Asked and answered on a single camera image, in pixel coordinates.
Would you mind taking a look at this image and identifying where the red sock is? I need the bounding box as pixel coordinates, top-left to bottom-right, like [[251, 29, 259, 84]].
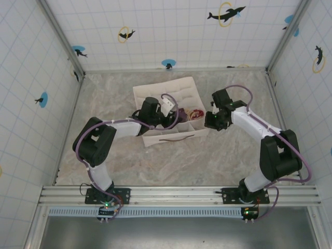
[[187, 108, 205, 120]]

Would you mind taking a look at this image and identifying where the white fabric organizer box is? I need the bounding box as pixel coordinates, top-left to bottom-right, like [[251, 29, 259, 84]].
[[132, 76, 210, 148]]

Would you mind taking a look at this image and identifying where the black shark blue circle decal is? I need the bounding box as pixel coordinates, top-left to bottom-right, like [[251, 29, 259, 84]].
[[72, 45, 88, 58]]

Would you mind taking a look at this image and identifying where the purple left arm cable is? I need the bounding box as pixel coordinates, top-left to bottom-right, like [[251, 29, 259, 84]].
[[74, 93, 182, 223]]

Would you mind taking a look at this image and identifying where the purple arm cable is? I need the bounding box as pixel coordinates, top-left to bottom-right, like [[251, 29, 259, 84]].
[[74, 93, 182, 223], [224, 85, 312, 223]]

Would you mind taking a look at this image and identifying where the aluminium frame rail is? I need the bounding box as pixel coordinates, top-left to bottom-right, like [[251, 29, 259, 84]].
[[84, 66, 269, 72], [266, 71, 304, 185], [53, 74, 86, 185]]

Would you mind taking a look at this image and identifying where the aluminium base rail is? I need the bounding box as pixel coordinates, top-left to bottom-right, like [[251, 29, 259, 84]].
[[38, 185, 322, 207]]

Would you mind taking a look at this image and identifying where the white slotted cable duct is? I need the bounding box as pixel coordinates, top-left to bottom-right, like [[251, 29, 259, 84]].
[[48, 206, 260, 218]]

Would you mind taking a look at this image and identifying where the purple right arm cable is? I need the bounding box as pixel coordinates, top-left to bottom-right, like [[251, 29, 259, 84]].
[[224, 85, 312, 223]]

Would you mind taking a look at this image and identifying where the aluminium frame post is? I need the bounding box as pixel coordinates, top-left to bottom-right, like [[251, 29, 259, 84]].
[[266, 0, 312, 73], [38, 0, 86, 76]]

